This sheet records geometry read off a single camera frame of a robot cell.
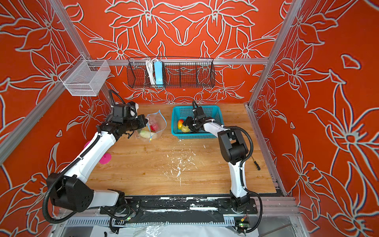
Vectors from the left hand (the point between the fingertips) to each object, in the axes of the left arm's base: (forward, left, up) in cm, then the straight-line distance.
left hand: (147, 118), depth 80 cm
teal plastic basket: (+23, -40, -18) cm, 49 cm away
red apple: (+6, +1, -17) cm, 18 cm away
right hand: (+11, -19, -17) cm, 27 cm away
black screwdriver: (-15, -65, -23) cm, 70 cm away
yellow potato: (+5, -21, -16) cm, 27 cm away
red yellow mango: (+12, -16, -20) cm, 28 cm away
